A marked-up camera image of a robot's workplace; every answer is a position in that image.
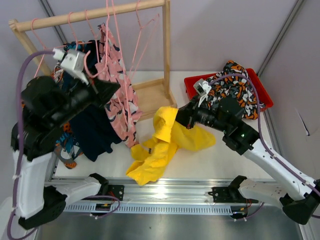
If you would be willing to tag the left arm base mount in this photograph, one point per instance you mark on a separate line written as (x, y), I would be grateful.
(116, 191)

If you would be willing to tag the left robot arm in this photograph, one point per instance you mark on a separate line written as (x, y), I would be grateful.
(38, 204)

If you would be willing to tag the navy blue shorts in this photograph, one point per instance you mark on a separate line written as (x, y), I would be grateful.
(90, 132)

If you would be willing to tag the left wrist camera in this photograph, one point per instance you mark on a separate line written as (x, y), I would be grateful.
(73, 62)

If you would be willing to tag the red plastic bin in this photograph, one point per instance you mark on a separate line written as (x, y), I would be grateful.
(262, 93)

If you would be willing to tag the pink hanger of yellow shorts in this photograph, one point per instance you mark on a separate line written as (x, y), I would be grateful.
(117, 37)

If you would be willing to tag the pink patterned shorts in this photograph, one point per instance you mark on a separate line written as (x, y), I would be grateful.
(122, 110)

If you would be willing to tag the blue orange patterned shorts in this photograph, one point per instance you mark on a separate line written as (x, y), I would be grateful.
(47, 109)

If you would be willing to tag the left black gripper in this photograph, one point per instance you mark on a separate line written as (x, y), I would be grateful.
(103, 90)

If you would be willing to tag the wooden clothes rack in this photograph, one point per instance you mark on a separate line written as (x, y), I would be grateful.
(152, 94)

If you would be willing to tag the pink hanger far left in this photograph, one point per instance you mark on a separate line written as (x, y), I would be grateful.
(42, 65)

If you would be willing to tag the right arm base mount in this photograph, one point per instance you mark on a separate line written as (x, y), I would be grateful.
(230, 194)

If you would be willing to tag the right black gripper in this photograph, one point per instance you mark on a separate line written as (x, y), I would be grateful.
(188, 114)

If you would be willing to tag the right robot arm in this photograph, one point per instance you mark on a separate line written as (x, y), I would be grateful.
(298, 194)

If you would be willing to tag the pink hanger of camouflage shorts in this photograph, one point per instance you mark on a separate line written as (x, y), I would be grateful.
(141, 46)

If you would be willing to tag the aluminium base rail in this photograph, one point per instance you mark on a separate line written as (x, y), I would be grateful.
(166, 196)

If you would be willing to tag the yellow shorts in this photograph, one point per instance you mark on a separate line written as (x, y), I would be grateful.
(152, 157)

